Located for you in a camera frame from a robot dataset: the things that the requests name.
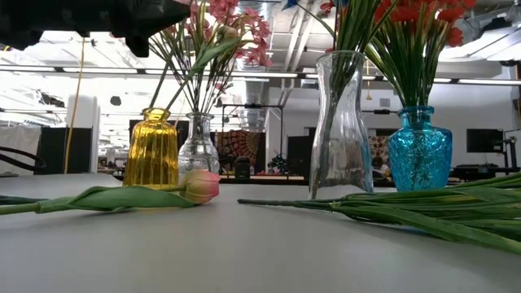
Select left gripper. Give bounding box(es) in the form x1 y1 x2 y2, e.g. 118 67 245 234
113 0 191 57

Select pink artificial flower bunch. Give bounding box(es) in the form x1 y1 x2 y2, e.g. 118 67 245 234
185 0 245 25
148 7 274 116

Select yellow glass vase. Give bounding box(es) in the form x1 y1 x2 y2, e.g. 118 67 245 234
123 107 180 190

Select tall clear glass vase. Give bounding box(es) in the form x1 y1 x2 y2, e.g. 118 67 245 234
309 50 374 200

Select green leafy flower stems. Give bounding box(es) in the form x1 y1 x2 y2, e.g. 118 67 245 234
237 173 521 256

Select clear patterned glass vase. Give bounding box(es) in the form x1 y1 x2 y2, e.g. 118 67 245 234
177 112 221 184

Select blue glass vase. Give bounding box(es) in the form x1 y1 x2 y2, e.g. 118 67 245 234
387 105 453 192

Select long ceiling light strip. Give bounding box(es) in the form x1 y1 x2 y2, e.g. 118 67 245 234
0 64 521 86

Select orange mandala tapestry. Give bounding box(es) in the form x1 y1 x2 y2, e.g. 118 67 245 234
215 129 264 172

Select black partition panels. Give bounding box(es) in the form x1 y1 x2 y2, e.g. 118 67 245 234
35 126 93 175

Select white hanging cloth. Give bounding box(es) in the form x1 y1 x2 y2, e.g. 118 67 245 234
0 125 42 176

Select background flower arrangement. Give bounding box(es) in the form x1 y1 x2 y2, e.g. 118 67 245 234
268 151 291 175

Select patchwork patterned cloth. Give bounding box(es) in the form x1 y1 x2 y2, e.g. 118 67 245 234
368 135 390 162

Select person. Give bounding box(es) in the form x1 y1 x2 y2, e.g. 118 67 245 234
370 156 391 180

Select black monitor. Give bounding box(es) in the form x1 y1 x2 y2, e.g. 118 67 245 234
466 128 505 154

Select long yellow cable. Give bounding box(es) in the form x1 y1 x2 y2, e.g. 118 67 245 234
63 36 86 175

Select silver air duct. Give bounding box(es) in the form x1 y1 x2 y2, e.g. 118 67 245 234
234 52 272 132

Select black metal rack frame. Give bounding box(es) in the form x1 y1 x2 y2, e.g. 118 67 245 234
221 103 285 177

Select black looped cable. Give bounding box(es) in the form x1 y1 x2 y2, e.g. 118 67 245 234
0 145 48 178

